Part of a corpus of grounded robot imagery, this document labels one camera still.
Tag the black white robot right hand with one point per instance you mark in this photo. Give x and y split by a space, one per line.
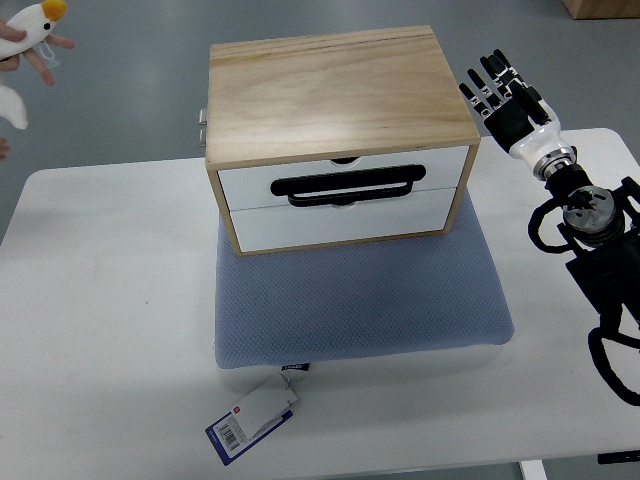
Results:
520 121

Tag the person's hand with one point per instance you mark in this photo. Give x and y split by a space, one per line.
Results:
32 56

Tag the black drawer handle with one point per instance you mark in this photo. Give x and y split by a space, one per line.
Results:
348 187

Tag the white drawer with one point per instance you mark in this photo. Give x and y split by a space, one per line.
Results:
248 188

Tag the wooden drawer cabinet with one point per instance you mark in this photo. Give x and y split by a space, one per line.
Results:
334 97

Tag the blue mesh cushion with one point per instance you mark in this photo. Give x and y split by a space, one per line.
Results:
363 300

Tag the white table leg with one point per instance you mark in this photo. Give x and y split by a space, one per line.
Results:
532 470

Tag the black table control panel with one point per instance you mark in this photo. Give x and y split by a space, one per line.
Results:
618 457

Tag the white blue paper tag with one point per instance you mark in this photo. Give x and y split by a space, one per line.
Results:
254 417

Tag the metal hinge bracket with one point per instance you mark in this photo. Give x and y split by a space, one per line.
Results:
202 122

